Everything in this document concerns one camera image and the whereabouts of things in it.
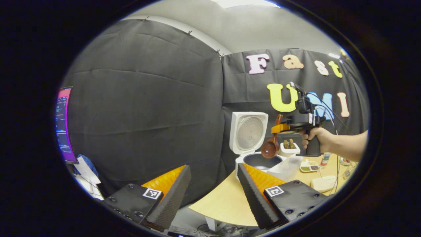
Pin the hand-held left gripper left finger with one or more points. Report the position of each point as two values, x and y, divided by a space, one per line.
171 200

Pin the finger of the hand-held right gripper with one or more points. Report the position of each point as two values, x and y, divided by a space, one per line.
279 127

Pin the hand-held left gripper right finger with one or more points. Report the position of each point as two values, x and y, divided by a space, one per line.
255 197

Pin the brown wooden spoon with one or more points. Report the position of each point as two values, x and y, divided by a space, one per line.
270 149

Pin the white rice cooker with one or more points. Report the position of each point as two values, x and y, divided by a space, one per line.
235 131

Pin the white toaster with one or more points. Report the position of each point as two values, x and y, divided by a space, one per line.
289 152

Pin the white divided dish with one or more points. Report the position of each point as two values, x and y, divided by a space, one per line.
309 163

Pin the clear plastic water bottle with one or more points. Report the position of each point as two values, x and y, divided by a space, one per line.
325 159

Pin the dark red beans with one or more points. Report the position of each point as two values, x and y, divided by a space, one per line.
314 167

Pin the white table leg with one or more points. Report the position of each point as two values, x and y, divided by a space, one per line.
212 225

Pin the light green plate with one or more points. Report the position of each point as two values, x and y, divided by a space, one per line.
345 161

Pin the white paper sheets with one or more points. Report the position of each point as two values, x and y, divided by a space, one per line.
88 182

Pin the blue cloth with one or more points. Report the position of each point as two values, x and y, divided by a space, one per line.
92 164

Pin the black backdrop cloth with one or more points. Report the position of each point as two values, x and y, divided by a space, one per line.
148 115

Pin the large ceiling light panel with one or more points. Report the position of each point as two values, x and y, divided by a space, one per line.
243 2

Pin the computer monitor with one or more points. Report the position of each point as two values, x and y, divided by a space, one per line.
62 125

